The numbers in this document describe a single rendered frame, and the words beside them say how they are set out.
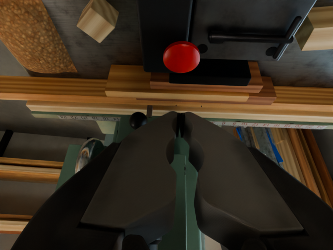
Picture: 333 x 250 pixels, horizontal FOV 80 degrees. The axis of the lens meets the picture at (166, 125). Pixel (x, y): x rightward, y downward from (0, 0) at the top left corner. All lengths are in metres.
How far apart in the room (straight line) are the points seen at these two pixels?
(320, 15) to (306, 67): 0.11
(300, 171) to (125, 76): 1.48
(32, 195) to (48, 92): 2.49
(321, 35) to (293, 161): 1.42
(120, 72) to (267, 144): 0.92
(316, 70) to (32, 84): 0.48
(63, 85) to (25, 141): 2.76
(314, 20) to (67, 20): 0.30
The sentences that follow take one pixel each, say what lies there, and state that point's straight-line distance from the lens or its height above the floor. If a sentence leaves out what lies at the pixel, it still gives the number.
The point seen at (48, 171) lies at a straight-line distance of 2.32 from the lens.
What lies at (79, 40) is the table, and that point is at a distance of 0.34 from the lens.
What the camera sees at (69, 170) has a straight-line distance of 0.50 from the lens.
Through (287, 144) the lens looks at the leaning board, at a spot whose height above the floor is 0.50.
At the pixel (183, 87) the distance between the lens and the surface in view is 0.31.
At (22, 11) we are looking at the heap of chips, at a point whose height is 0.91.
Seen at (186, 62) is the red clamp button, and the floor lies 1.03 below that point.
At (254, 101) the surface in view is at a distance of 0.36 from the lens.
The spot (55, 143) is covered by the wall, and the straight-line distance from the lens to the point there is 2.99.
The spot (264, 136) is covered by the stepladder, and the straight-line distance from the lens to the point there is 1.15.
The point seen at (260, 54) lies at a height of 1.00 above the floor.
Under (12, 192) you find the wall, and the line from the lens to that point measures 2.95.
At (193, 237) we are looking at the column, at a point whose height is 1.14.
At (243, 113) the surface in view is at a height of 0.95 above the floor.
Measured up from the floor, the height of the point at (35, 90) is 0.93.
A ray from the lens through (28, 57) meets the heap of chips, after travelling 0.36.
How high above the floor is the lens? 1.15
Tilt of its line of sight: 30 degrees down
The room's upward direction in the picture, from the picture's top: 178 degrees counter-clockwise
